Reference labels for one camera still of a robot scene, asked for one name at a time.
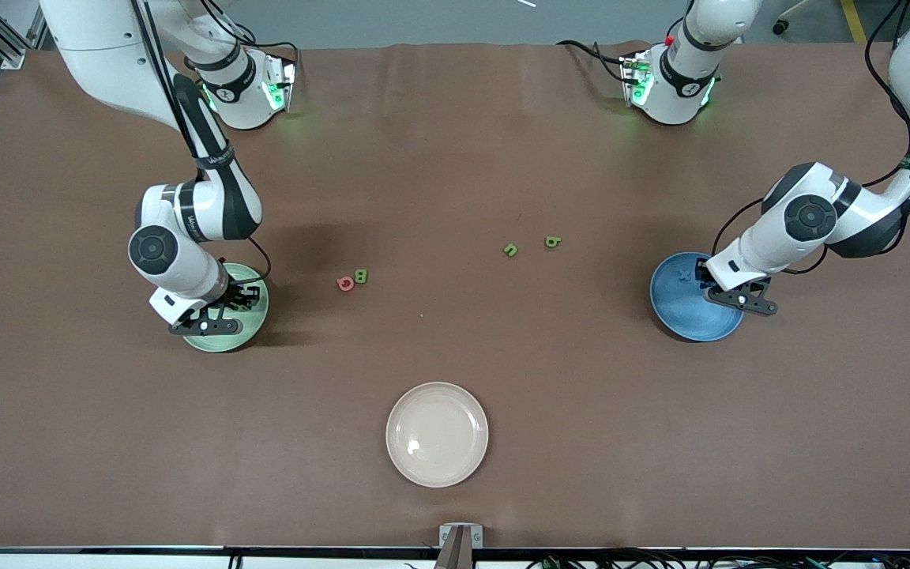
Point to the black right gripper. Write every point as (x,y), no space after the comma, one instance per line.
(238,295)

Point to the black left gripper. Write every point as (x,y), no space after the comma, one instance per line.
(705,276)

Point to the red foam letter Q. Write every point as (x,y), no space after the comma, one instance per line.
(339,284)

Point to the green foam lowercase letter b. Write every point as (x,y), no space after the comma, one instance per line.
(552,242)

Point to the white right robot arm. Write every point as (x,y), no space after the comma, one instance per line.
(107,47)

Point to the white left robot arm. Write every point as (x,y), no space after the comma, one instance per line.
(763,245)

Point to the light green plate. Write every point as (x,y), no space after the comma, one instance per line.
(226,344)

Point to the blue plate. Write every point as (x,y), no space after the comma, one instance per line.
(684,316)

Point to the metal base connector box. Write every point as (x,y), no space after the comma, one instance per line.
(285,79)
(630,75)

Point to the brown table mat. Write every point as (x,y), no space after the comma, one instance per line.
(455,356)

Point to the beige plate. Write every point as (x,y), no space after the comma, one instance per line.
(437,435)

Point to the office chair leg with caster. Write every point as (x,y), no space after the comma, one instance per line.
(779,28)

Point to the metal bracket with post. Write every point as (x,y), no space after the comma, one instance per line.
(471,537)

